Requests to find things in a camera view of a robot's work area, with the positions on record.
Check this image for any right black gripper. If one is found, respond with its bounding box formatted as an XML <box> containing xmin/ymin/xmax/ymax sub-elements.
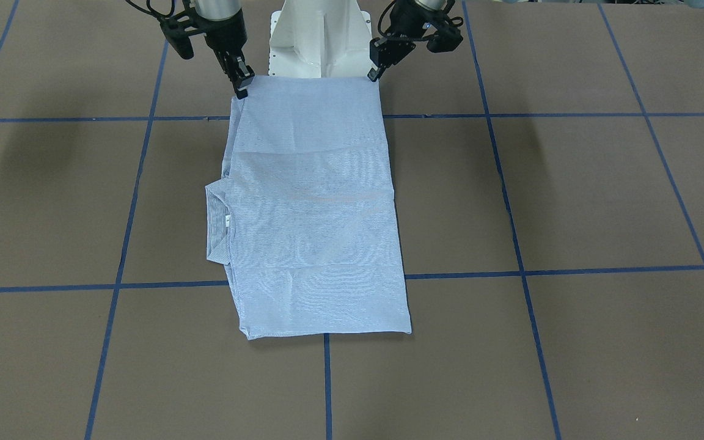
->
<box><xmin>205</xmin><ymin>11</ymin><xmax>255</xmax><ymax>100</ymax></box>

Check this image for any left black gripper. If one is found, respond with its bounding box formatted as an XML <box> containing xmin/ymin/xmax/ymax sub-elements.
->
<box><xmin>368</xmin><ymin>1</ymin><xmax>436</xmax><ymax>83</ymax></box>

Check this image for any light blue striped shirt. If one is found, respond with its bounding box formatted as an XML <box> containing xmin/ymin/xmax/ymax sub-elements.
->
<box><xmin>205</xmin><ymin>77</ymin><xmax>413</xmax><ymax>340</ymax></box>

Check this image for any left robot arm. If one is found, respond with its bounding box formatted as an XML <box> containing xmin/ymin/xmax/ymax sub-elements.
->
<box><xmin>368</xmin><ymin>1</ymin><xmax>446</xmax><ymax>83</ymax></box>

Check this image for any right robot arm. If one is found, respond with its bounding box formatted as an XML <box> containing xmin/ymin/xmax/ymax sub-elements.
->
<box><xmin>195</xmin><ymin>1</ymin><xmax>255</xmax><ymax>100</ymax></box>

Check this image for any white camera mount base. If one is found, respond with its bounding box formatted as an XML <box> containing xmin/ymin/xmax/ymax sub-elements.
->
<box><xmin>268</xmin><ymin>1</ymin><xmax>372</xmax><ymax>78</ymax></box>

